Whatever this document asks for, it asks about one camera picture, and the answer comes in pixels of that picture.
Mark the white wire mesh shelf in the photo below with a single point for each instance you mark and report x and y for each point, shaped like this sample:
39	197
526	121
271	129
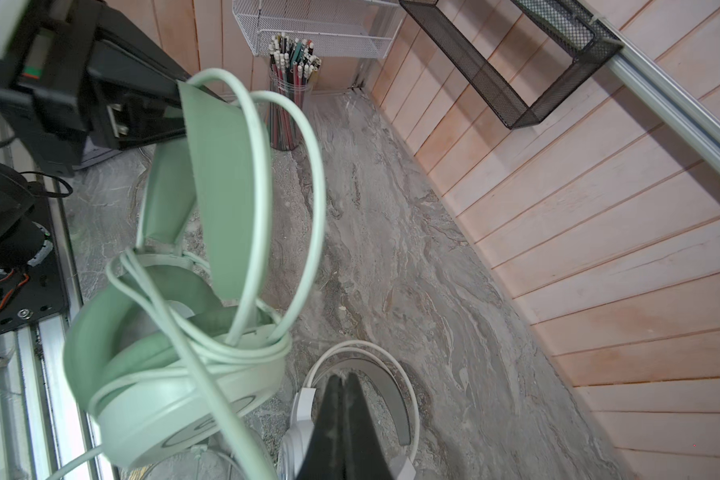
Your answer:
338	28

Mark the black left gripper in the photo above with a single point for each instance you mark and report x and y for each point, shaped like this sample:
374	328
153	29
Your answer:
78	73

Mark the white headphones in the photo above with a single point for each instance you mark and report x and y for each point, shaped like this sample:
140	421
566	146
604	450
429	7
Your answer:
386	375

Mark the black wire mesh basket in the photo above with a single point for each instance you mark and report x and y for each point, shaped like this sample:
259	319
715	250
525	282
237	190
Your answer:
582	39

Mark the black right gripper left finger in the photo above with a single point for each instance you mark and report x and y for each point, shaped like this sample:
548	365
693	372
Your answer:
324	457

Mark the aluminium wall rail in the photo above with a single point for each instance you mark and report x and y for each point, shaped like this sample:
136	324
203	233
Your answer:
670	61

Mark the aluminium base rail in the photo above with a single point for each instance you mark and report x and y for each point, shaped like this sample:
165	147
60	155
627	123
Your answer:
41	426

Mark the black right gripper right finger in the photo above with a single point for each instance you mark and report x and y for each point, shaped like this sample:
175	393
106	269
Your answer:
363	455

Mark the clear cup of pencils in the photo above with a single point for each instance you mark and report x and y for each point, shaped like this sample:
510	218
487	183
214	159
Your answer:
294	68

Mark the mint green headphones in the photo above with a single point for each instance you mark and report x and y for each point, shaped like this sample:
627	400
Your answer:
180	345

